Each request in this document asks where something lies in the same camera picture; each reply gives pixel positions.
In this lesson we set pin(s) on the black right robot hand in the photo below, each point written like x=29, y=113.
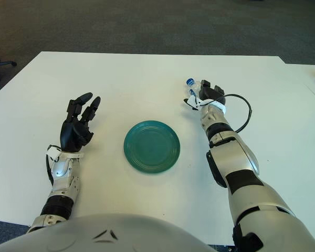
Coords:
x=208, y=94

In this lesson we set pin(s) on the clear bottle with blue cap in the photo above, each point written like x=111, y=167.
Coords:
x=193, y=86

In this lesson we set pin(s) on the grey robot torso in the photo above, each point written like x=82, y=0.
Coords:
x=107, y=236

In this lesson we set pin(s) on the white right wrist connector box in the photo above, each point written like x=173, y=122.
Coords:
x=193, y=102

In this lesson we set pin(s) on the green round plate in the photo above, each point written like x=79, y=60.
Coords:
x=152, y=147

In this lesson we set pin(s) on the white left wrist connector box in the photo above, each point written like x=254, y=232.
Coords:
x=53, y=152

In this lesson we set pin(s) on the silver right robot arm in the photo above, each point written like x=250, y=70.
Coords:
x=239, y=162

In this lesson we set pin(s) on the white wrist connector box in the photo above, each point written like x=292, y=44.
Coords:
x=53, y=152
x=193, y=102

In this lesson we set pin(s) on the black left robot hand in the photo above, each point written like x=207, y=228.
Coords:
x=72, y=134

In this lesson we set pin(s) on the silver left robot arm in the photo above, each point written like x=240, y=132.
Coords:
x=61, y=176

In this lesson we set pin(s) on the black office chair base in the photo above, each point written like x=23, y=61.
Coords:
x=2, y=63

